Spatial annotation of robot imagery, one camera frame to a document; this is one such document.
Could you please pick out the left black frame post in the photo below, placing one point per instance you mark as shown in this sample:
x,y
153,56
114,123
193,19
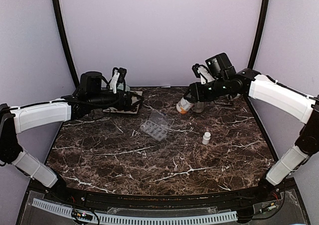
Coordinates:
x,y
64,41

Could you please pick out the white slotted cable duct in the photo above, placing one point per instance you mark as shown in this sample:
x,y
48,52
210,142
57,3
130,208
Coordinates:
x,y
121,216

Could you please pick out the small white pill bottle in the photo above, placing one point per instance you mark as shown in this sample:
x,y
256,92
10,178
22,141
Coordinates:
x,y
206,138

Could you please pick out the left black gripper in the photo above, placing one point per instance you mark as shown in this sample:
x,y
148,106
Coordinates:
x,y
127,106

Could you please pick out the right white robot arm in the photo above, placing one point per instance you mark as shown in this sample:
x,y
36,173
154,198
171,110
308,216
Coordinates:
x,y
218,77

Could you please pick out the beige ceramic mug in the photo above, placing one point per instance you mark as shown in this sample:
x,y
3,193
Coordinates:
x,y
198,107

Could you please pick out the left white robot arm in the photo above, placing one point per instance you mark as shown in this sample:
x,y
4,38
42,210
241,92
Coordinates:
x,y
93,92

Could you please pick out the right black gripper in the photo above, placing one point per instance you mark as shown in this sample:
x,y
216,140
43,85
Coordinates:
x,y
197,94

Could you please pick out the black frame post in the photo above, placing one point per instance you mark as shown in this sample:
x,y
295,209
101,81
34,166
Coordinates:
x,y
64,41
258,34

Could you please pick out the clear plastic pill organizer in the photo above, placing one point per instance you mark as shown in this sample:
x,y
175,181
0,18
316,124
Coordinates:
x,y
157,125

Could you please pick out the floral square plate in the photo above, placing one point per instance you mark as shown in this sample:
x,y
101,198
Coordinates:
x,y
110,110

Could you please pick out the right black frame post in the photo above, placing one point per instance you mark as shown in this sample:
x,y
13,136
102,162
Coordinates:
x,y
258,34

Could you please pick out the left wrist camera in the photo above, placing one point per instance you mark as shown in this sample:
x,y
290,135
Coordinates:
x,y
118,76

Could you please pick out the orange pill bottle grey cap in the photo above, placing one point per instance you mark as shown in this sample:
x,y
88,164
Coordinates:
x,y
183,106

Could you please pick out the green ceramic bowl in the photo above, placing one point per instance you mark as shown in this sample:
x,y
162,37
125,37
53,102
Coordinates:
x,y
123,87
234,97

